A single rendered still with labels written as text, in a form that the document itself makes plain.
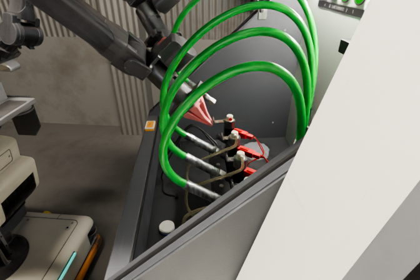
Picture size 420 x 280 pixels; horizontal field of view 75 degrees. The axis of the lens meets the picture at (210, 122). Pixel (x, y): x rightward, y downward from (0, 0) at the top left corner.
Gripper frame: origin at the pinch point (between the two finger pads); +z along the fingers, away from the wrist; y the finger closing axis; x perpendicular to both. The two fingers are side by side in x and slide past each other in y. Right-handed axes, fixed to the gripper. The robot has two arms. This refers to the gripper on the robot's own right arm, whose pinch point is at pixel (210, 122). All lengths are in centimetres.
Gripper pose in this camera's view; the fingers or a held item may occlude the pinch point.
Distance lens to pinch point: 68.9
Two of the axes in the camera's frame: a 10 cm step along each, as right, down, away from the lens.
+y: 7.0, -5.6, -4.5
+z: 7.0, 6.8, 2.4
